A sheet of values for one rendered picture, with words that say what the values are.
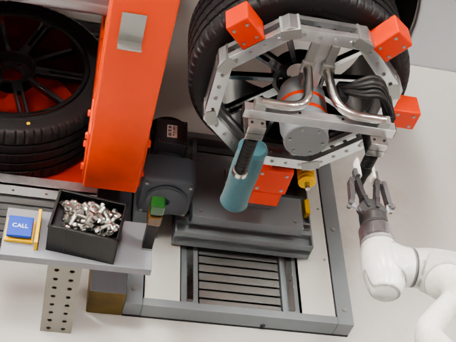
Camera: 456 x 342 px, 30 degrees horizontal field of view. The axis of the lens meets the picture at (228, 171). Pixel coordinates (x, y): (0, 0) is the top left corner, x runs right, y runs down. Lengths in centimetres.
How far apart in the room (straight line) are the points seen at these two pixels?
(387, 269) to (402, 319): 109
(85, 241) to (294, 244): 90
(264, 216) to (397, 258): 92
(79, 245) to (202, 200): 68
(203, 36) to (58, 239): 70
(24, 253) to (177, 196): 59
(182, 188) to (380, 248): 85
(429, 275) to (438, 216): 145
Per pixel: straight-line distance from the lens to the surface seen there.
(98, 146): 241
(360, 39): 234
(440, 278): 217
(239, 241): 299
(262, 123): 224
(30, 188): 270
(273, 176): 269
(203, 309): 289
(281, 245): 303
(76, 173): 291
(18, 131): 270
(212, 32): 241
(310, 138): 238
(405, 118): 258
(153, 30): 212
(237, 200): 259
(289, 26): 229
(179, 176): 278
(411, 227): 351
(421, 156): 382
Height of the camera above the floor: 246
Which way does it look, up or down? 46 degrees down
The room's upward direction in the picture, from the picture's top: 19 degrees clockwise
